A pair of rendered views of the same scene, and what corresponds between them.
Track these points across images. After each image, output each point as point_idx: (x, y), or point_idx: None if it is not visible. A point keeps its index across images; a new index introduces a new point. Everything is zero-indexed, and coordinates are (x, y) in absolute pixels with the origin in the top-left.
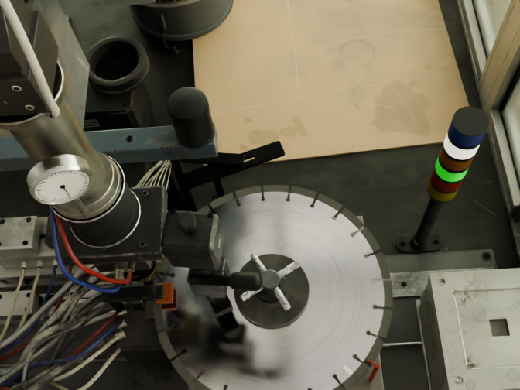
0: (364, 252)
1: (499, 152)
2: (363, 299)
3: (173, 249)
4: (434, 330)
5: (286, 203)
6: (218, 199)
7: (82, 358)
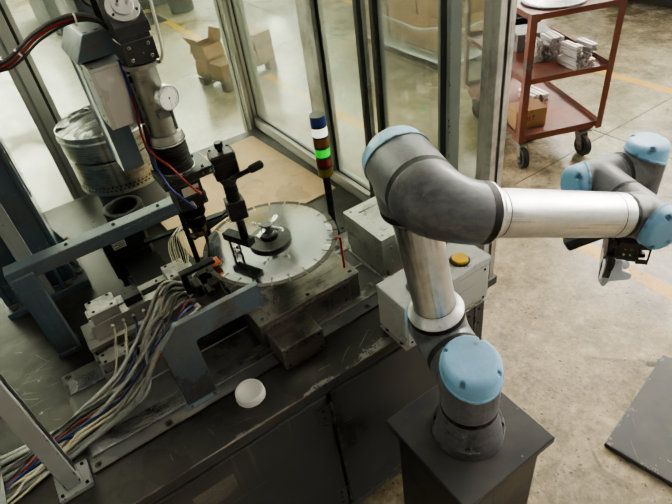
0: (306, 209)
1: (348, 183)
2: (317, 222)
3: (217, 159)
4: (361, 236)
5: (255, 212)
6: (218, 225)
7: None
